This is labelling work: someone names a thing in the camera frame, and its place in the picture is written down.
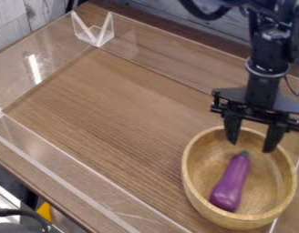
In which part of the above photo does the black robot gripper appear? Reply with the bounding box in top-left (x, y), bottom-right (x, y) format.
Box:
top-left (211, 70), bottom-right (299, 153)

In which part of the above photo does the brown wooden bowl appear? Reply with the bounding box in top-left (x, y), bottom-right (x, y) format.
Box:
top-left (182, 127), bottom-right (297, 230)

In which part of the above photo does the purple toy eggplant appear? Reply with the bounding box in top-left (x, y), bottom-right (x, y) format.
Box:
top-left (210, 151), bottom-right (251, 212)

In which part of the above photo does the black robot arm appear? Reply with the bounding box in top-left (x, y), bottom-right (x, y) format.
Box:
top-left (179, 0), bottom-right (299, 153)

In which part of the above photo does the black device with yellow part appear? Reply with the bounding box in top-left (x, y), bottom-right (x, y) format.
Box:
top-left (0, 166), bottom-right (87, 233)

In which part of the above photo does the black cable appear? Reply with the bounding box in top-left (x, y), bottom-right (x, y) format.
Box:
top-left (283, 76), bottom-right (299, 98)

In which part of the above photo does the clear acrylic tray enclosure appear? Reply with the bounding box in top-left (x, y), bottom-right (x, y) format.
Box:
top-left (0, 3), bottom-right (299, 233)

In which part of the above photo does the clear acrylic corner bracket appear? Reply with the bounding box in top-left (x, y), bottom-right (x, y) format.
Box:
top-left (71, 12), bottom-right (115, 47)

